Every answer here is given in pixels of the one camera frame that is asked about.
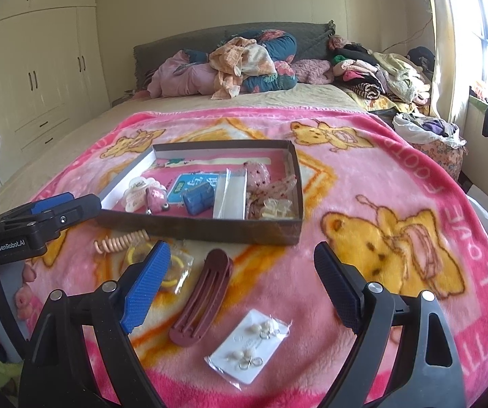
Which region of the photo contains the pile of clothes on bed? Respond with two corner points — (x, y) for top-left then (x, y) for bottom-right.
(132, 20), (337, 90)

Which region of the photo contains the blue hair clip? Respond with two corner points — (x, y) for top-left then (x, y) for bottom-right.
(182, 183), (216, 215)

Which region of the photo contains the pink hair clip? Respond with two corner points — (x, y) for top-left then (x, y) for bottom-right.
(146, 185), (170, 213)

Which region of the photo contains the shallow brown cardboard box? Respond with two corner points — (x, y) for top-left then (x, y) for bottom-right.
(97, 138), (303, 246)

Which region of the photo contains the dark teal floral quilt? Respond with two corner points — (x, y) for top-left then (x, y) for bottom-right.
(182, 29), (299, 93)

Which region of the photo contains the pink printed blanket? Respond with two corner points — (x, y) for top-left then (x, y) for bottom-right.
(0, 108), (488, 408)

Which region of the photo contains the cream curtain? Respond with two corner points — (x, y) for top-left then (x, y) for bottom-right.
(422, 0), (470, 124)

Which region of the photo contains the maroon hair clip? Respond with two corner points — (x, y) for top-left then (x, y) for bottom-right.
(168, 249), (233, 348)

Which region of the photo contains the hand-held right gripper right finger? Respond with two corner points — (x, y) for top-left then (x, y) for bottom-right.
(313, 241), (468, 408)

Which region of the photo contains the pink quilt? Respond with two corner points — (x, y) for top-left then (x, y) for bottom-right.
(147, 50), (219, 98)

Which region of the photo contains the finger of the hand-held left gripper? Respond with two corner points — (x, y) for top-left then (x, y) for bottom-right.
(0, 192), (74, 226)
(27, 194), (102, 243)

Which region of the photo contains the peach spiral hair tie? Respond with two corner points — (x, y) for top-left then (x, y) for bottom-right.
(94, 229), (150, 255)

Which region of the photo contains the pink fluffy cloth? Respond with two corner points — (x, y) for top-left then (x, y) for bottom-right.
(290, 59), (334, 86)

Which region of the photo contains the white hair claw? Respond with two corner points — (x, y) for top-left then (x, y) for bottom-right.
(122, 178), (151, 211)

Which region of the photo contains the bed with beige sheet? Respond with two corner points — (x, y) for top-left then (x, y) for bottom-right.
(0, 81), (398, 205)

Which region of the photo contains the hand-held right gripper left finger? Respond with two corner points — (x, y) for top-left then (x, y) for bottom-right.
(18, 240), (172, 408)

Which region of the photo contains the floral bag of clothes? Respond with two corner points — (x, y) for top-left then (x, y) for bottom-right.
(392, 113), (469, 179)

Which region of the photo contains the cream wardrobe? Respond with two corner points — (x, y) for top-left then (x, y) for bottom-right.
(0, 0), (113, 196)

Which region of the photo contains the clear plastic bag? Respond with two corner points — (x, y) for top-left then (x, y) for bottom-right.
(213, 169), (248, 220)

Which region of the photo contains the packet of yellow hair ties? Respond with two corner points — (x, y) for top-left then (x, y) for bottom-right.
(125, 240), (194, 296)

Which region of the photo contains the beige orange patterned cloth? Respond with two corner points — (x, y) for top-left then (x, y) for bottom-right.
(208, 37), (277, 100)

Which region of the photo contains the cream pearl hair claw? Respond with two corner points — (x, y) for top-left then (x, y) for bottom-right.
(248, 198), (293, 221)

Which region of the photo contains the earring card in clear packet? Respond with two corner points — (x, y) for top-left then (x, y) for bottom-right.
(204, 309), (292, 392)

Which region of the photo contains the blue printed booklet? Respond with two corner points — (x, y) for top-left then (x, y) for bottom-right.
(171, 173), (220, 198)

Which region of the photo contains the polka-dot beige bow hair clip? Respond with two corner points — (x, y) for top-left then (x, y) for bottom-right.
(245, 159), (299, 211)

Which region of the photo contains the thin wall cable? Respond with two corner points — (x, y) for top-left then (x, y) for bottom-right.
(380, 17), (434, 52)

